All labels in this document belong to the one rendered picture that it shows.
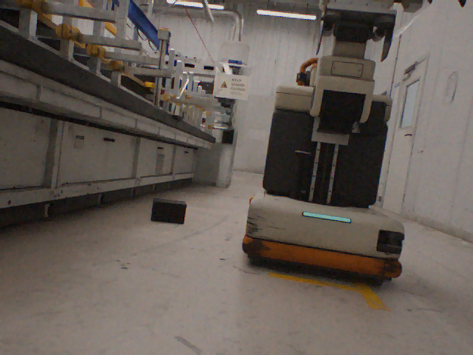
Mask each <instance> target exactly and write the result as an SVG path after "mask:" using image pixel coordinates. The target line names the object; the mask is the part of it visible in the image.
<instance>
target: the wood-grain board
mask: <svg viewBox="0 0 473 355"><path fill-rule="evenodd" d="M39 22H41V23H42V24H43V25H45V26H46V27H48V28H50V29H53V30H55V28H56V27H57V24H55V23H53V22H51V21H50V20H43V19H39ZM126 77H128V78H129V79H130V80H133V81H134V82H135V83H137V84H139V85H141V86H142V87H144V88H145V84H144V83H143V82H142V81H140V80H139V79H137V78H136V77H135V76H134V75H132V74H130V73H128V75H126ZM145 89H147V90H148V88H145Z"/></svg>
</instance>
